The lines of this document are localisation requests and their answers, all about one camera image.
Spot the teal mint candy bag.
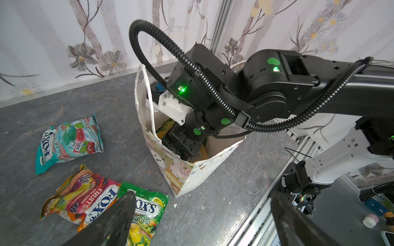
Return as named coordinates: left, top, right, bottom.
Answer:
left=36, top=115, right=104, bottom=175

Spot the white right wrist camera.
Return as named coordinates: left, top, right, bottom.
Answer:
left=150, top=82, right=193, bottom=126

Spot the small white jar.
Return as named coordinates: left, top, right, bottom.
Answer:
left=362, top=214, right=380, bottom=229

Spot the orange fruits candy bag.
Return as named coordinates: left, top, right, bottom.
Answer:
left=40, top=164, right=121, bottom=232

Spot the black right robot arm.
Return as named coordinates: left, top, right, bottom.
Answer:
left=162, top=44, right=394, bottom=161

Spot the black right corrugated cable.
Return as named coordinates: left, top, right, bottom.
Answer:
left=128, top=19, right=375, bottom=133

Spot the white patterned paper bag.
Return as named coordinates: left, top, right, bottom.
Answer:
left=134, top=64, right=246, bottom=197

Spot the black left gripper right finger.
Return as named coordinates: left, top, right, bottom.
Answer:
left=270, top=192, right=339, bottom=246

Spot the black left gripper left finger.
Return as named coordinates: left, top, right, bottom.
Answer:
left=64, top=192, right=136, bottom=246

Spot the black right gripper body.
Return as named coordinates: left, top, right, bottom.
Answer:
left=162, top=110, right=234, bottom=161

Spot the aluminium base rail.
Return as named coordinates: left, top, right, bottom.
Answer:
left=228, top=135, right=323, bottom=246

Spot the green tea candy bag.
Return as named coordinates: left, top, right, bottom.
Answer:
left=101, top=181, right=169, bottom=246

